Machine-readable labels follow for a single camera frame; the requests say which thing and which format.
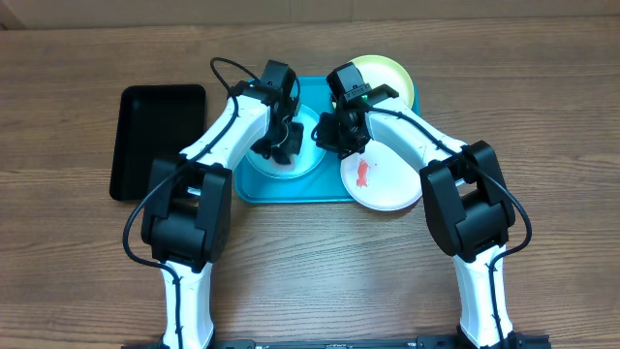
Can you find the light blue plate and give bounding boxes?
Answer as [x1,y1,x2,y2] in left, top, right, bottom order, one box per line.
[246,105,326,179]

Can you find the white plate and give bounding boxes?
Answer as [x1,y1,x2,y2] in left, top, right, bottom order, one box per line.
[340,141,422,211]

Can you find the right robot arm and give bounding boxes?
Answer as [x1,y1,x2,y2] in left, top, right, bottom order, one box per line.
[311,84,515,348]

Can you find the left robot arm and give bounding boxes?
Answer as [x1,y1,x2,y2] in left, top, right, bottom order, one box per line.
[136,78,303,348]

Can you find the teal plastic tray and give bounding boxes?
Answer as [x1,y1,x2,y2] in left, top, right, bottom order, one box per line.
[233,76,421,205]

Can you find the black water tray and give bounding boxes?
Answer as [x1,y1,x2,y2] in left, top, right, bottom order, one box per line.
[109,84,207,202]

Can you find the yellow plate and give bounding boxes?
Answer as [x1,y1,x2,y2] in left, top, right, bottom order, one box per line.
[350,54,419,113]

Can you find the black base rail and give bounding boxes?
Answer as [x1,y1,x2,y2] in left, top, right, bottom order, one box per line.
[120,332,552,349]

